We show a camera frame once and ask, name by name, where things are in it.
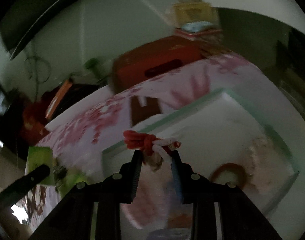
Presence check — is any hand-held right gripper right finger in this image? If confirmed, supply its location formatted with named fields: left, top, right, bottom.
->
left=171, top=151, right=283, bottom=240

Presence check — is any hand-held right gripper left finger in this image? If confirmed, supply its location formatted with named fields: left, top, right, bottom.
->
left=30, top=150, right=144, bottom=240

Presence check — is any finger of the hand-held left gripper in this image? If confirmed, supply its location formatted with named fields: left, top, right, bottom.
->
left=0, top=164, right=51, bottom=208

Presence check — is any yellow green sponge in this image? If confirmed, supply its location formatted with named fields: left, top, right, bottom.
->
left=27, top=146, right=53, bottom=186

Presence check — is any red white chenille toy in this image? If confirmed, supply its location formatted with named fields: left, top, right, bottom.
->
left=124, top=130, right=181, bottom=172

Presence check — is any red tape roll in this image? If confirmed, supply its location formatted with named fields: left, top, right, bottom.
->
left=210, top=163, right=249, bottom=188

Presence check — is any pale green white tray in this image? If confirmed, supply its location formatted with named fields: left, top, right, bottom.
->
left=102, top=88, right=300, bottom=215

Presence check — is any pink scalloped cloth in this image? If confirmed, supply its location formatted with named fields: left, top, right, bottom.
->
left=247, top=137, right=290, bottom=193

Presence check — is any dark speckled cloth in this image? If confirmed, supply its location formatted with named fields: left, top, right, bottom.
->
left=54, top=165, right=68, bottom=183

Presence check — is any lime green cloth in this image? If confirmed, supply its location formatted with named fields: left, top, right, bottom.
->
left=65, top=169, right=89, bottom=195

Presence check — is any red handbag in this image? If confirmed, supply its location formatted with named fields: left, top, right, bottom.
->
left=20, top=100, right=53, bottom=143

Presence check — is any black monitor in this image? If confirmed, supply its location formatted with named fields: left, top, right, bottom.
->
left=0, top=80, right=30, bottom=160

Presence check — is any orange box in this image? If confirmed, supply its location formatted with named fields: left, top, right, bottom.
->
left=45, top=80, right=75, bottom=119

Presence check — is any printed blanket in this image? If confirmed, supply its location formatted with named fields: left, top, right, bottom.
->
left=25, top=52, right=265, bottom=228

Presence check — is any dark red box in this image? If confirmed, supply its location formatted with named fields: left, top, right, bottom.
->
left=112, top=36, right=205, bottom=95

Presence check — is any red patterned basket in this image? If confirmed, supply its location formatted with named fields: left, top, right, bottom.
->
left=175, top=27, right=223, bottom=40

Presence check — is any yellow carton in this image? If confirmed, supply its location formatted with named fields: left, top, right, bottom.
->
left=172, top=1, right=215, bottom=27

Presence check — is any white table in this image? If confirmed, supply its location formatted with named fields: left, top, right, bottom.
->
left=200, top=0, right=305, bottom=30

